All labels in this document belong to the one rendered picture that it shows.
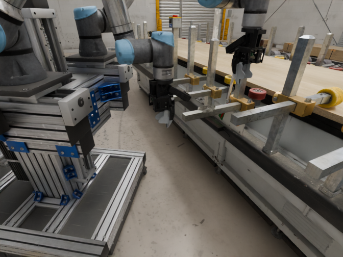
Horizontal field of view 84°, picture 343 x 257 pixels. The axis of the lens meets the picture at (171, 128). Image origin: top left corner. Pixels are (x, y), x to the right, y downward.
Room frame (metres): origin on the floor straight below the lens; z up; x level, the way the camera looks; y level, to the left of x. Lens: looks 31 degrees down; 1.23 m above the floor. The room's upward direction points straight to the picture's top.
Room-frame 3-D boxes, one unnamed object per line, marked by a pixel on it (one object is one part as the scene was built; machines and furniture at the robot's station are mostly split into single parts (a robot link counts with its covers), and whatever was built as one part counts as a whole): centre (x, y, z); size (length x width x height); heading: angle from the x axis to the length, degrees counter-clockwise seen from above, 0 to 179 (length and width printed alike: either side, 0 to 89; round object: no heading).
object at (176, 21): (1.60, -0.03, 1.18); 0.07 x 0.07 x 0.08; 24
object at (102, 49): (1.14, 0.44, 1.09); 0.15 x 0.15 x 0.10
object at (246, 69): (0.77, -0.30, 1.02); 0.06 x 0.03 x 0.09; 23
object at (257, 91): (0.91, -0.43, 0.85); 0.08 x 0.08 x 0.11
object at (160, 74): (0.69, 0.03, 1.05); 0.08 x 0.08 x 0.05
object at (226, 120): (0.93, -0.31, 0.75); 0.26 x 0.01 x 0.10; 24
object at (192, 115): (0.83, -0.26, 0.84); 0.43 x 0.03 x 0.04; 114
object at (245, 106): (0.89, -0.35, 0.85); 0.14 x 0.06 x 0.05; 24
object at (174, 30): (1.60, -0.03, 0.93); 0.05 x 0.05 x 0.45; 24
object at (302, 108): (0.66, -0.45, 0.95); 0.14 x 0.06 x 0.05; 24
